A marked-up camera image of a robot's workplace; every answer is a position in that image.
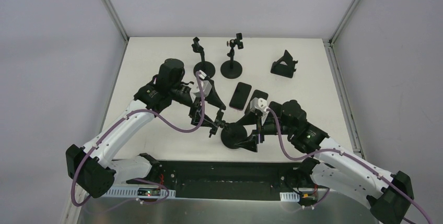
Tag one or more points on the black round-base phone stand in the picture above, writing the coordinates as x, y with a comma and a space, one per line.
207, 67

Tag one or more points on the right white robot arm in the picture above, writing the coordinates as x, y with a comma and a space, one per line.
324, 161

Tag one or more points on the black phone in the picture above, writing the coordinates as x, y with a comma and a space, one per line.
256, 94

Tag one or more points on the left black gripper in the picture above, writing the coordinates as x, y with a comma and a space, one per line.
199, 104

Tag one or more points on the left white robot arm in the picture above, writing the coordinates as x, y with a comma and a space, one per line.
92, 166

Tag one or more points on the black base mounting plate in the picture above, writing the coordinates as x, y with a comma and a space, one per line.
251, 181

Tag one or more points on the white cable duct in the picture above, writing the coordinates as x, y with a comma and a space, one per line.
139, 191
289, 197

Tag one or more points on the right white cable duct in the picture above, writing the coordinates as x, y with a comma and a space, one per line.
289, 197

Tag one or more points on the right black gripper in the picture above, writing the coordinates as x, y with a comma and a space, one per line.
258, 125

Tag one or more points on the black folding phone stand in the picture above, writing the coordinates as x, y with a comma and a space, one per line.
284, 66

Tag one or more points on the left white cable duct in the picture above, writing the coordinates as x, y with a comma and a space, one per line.
139, 191

